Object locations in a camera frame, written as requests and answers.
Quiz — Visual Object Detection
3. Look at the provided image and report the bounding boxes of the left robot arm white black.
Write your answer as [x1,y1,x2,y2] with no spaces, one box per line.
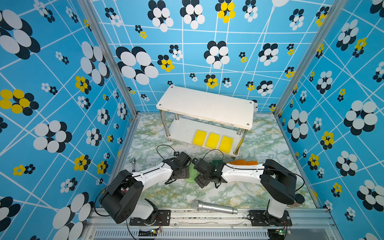
[100,152,192,225]

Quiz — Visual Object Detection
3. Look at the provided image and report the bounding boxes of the green sponge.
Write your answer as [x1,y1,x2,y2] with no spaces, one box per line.
[185,169,199,184]
[212,160,224,166]

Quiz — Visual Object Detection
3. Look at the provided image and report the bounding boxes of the red handled ratchet wrench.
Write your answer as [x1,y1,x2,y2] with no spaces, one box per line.
[132,158,136,172]

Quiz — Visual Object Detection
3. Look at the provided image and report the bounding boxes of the orange sponge middle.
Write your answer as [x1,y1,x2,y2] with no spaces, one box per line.
[246,161,259,166]

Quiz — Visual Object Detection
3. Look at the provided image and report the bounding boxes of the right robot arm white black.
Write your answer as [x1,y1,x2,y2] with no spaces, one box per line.
[192,158,297,219]

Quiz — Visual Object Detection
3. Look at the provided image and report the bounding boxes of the aluminium frame post left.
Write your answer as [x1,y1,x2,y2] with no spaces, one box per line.
[79,0,138,118]

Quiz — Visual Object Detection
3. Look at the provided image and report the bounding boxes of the white two-tier shelf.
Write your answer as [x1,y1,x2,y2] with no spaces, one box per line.
[157,86,255,159]

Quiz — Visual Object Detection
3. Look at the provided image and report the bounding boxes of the orange sponge left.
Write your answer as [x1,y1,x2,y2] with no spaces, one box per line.
[227,160,248,166]

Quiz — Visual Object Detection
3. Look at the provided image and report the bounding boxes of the aluminium frame post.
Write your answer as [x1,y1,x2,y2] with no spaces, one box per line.
[274,0,347,118]
[79,0,138,118]

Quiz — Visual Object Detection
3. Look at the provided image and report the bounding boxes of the orange sponge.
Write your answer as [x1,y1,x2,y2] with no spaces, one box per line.
[227,160,248,166]
[246,161,259,166]

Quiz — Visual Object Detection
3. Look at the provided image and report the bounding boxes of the yellow sponge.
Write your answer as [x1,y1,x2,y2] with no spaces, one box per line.
[193,130,207,147]
[205,133,221,149]
[219,136,234,154]

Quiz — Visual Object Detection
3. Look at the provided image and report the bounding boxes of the brown jar black lid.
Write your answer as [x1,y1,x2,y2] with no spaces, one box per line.
[292,194,305,208]

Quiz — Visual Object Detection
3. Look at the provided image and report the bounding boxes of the silver microphone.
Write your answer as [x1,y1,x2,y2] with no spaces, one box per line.
[192,200,238,215]

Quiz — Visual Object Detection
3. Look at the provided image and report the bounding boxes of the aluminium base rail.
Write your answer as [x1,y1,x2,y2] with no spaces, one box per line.
[81,209,343,240]

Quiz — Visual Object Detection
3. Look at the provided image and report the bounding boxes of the aluminium frame post right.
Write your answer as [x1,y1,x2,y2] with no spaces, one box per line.
[274,0,347,118]

